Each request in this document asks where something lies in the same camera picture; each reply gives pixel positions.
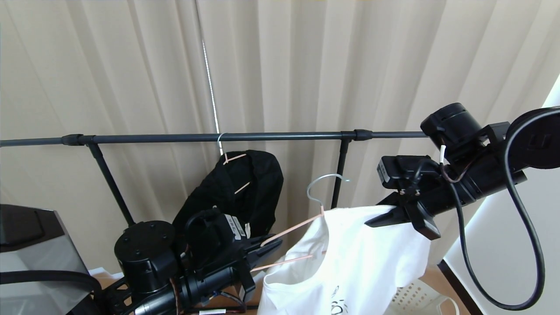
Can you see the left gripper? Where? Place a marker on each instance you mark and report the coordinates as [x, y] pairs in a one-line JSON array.
[[210, 280]]

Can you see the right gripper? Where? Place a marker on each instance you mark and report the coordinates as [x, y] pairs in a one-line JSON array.
[[472, 183]]

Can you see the pink clothes hanger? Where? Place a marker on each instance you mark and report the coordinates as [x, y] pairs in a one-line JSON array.
[[234, 158], [288, 231]]

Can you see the black shorts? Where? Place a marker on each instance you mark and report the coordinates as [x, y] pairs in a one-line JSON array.
[[262, 192]]

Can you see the white garment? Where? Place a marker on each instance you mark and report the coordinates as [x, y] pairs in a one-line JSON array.
[[363, 262]]

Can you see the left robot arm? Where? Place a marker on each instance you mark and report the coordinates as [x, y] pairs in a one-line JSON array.
[[144, 258]]

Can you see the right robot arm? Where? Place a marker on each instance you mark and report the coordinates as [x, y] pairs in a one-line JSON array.
[[455, 127]]

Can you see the white laundry basket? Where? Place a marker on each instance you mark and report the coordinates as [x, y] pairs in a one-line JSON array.
[[415, 299]]

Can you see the black clothes rack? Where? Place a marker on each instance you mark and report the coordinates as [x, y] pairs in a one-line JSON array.
[[175, 138]]

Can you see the beige curtain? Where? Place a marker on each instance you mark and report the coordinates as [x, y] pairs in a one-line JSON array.
[[109, 65]]

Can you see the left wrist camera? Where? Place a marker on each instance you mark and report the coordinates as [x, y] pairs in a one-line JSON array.
[[210, 236]]

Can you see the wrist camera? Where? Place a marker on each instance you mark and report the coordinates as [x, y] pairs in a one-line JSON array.
[[402, 170], [210, 236]]

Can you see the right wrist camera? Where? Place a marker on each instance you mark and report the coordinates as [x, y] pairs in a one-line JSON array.
[[402, 170]]

